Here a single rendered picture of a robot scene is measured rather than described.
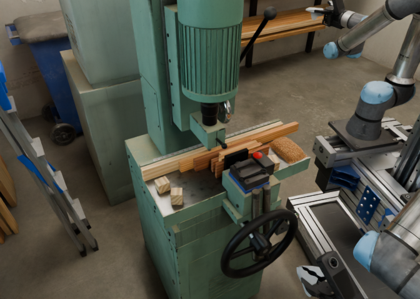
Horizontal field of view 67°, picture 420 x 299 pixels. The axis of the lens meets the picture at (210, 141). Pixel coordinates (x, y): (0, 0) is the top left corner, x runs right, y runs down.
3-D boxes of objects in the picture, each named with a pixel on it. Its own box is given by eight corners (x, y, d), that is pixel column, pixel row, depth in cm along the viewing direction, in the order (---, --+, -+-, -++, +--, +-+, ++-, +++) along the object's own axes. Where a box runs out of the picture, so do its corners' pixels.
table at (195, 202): (175, 253, 93) (174, 241, 90) (142, 187, 115) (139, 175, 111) (326, 184, 117) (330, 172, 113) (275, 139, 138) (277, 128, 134)
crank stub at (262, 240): (271, 246, 88) (264, 251, 87) (259, 231, 92) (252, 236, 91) (269, 243, 86) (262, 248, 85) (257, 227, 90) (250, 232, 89)
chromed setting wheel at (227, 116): (225, 130, 123) (227, 102, 115) (210, 115, 132) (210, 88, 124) (232, 128, 124) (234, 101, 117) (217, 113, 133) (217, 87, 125)
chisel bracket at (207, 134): (207, 153, 108) (207, 133, 102) (189, 132, 117) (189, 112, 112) (225, 147, 110) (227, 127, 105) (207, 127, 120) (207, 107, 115)
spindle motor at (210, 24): (197, 110, 90) (195, -8, 71) (172, 84, 102) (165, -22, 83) (249, 96, 97) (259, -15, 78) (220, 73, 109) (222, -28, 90)
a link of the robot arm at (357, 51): (335, 55, 156) (341, 34, 149) (351, 52, 160) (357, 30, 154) (347, 61, 151) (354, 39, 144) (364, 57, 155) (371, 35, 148)
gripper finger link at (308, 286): (297, 285, 77) (324, 304, 69) (295, 279, 76) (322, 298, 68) (311, 276, 79) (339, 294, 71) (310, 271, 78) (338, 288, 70)
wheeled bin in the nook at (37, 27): (53, 153, 260) (8, 36, 201) (41, 121, 297) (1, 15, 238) (127, 129, 288) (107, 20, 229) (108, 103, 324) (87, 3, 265)
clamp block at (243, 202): (241, 217, 100) (243, 198, 95) (220, 190, 110) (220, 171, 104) (278, 201, 106) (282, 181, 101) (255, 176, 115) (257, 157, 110)
